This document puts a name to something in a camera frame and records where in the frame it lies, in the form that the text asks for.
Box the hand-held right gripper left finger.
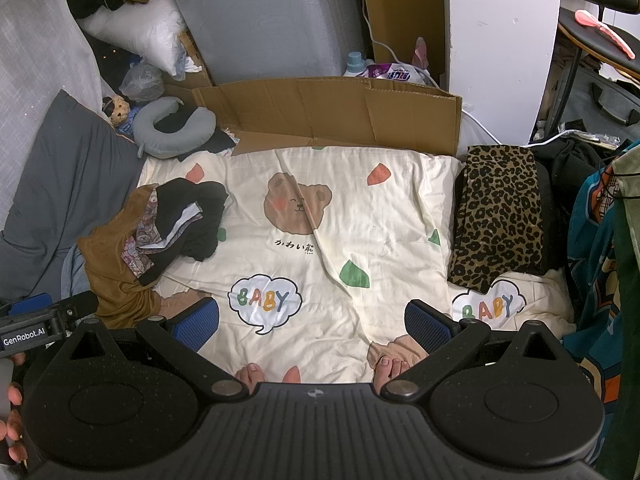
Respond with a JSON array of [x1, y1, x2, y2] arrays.
[[55, 296, 251, 403]]

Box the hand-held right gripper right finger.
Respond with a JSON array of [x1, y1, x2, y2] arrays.
[[376, 300, 573, 404]]

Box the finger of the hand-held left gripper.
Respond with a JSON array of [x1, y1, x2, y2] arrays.
[[49, 290, 100, 333], [7, 292, 52, 314]]

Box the black shorts with patterned trim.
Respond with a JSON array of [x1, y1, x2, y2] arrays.
[[120, 180, 231, 288]]

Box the person's left hand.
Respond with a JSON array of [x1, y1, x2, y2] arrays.
[[0, 352, 28, 464]]

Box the light blue cloth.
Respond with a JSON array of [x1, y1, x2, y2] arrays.
[[60, 245, 91, 306]]

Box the person's right foot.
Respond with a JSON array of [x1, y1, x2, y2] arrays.
[[367, 335, 431, 396]]

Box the person's foot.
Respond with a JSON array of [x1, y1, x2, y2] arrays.
[[367, 335, 431, 396], [235, 362, 263, 396]]

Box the brown garment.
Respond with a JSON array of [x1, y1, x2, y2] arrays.
[[76, 185, 163, 331]]

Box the person's left foot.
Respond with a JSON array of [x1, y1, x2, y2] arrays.
[[235, 362, 263, 396]]

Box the leopard print garment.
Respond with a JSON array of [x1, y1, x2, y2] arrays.
[[446, 144, 546, 295]]

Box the cream bear printed blanket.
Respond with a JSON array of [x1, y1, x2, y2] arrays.
[[137, 145, 576, 386]]

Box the black garment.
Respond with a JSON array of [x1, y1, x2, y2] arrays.
[[530, 137, 606, 281]]

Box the small black cloth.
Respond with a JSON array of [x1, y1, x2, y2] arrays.
[[197, 127, 238, 157]]

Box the teal printed garment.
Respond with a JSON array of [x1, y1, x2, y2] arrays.
[[567, 160, 626, 406]]

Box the grey neck pillow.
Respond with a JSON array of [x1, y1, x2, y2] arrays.
[[131, 96, 217, 159]]

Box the small teddy bear toy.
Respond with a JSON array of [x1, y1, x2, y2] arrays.
[[102, 95, 132, 128]]

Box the clear plastic bag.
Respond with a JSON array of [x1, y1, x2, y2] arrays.
[[119, 62, 165, 103]]

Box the flat cardboard sheet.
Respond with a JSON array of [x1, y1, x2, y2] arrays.
[[192, 76, 463, 157]]

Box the white curtain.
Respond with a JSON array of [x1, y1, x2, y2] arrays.
[[0, 0, 112, 233]]

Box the purple white detergent pouch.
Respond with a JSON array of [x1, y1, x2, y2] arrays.
[[366, 62, 431, 83]]

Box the small open cardboard box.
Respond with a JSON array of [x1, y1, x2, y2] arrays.
[[172, 30, 217, 92]]

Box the white detergent bottle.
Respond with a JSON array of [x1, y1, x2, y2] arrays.
[[342, 51, 370, 78]]

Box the white pillow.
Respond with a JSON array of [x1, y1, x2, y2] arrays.
[[80, 0, 187, 78]]

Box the grey bag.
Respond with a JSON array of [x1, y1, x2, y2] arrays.
[[542, 67, 640, 143]]

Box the grey upright panel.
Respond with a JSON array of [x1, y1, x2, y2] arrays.
[[160, 0, 373, 86]]

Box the tall cardboard box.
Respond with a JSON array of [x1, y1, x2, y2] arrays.
[[356, 0, 446, 81]]

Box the black chair with wooden rim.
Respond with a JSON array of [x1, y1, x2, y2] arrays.
[[556, 0, 640, 83]]

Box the white cable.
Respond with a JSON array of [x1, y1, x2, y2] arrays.
[[532, 130, 583, 145], [361, 7, 503, 145]]

